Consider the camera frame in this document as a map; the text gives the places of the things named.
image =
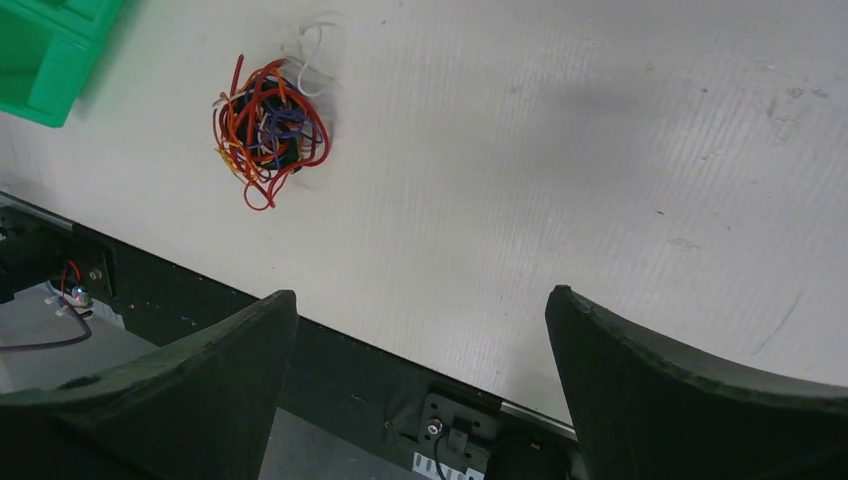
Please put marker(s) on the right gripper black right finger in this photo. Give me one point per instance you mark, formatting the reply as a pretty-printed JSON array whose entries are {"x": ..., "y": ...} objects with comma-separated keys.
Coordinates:
[{"x": 646, "y": 406}]

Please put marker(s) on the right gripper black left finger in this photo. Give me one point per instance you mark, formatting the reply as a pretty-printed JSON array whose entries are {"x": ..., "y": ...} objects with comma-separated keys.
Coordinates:
[{"x": 201, "y": 407}]

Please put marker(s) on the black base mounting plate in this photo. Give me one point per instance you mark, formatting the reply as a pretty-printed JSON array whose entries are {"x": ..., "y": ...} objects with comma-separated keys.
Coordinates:
[{"x": 390, "y": 407}]

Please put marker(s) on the green compartment tray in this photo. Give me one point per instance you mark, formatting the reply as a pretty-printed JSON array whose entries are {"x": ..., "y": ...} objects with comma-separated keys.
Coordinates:
[{"x": 48, "y": 49}]

